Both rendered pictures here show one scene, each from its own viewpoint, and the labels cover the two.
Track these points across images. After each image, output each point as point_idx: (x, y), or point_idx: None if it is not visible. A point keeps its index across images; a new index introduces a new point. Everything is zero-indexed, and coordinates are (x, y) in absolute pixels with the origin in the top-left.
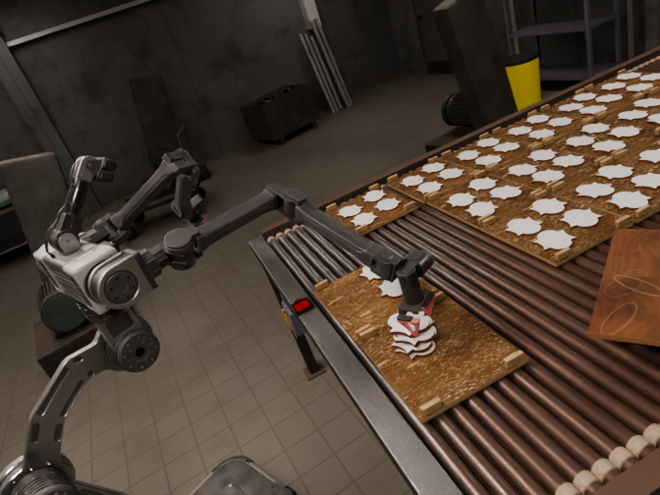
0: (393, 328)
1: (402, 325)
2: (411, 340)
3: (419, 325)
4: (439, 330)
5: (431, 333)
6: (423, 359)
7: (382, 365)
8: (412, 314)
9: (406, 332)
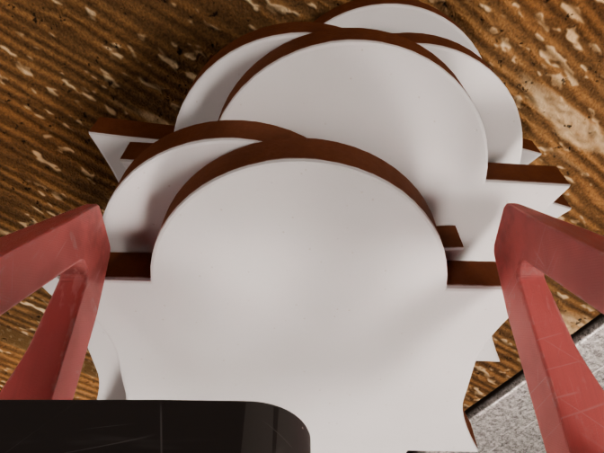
0: (426, 445)
1: (372, 400)
2: (492, 244)
3: (342, 250)
4: (108, 66)
5: (352, 71)
6: (510, 55)
7: (575, 308)
8: (182, 380)
9: (483, 337)
